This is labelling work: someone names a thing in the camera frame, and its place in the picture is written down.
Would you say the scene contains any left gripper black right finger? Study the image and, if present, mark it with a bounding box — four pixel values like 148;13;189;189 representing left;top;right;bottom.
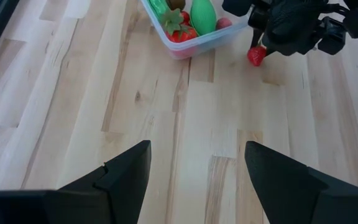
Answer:
244;141;358;224

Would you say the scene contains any brown toy kiwi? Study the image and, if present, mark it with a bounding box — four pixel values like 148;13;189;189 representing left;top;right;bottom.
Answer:
165;0;186;11

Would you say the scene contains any clear plastic tupperware container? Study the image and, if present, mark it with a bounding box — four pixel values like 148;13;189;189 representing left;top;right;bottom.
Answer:
140;0;251;60

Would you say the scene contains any green toy cucumber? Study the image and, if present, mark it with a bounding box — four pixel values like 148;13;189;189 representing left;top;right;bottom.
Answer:
149;0;171;18

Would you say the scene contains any green oval toy vegetable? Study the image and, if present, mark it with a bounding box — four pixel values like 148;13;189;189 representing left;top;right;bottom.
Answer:
190;0;218;36

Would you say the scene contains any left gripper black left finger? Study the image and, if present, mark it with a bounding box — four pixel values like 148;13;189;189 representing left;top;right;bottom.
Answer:
0;139;152;224

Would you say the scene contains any pink toy fruit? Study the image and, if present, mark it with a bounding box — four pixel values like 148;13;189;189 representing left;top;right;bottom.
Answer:
215;17;233;30

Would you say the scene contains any red toy cherry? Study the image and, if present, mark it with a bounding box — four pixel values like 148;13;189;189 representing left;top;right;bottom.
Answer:
180;11;191;26

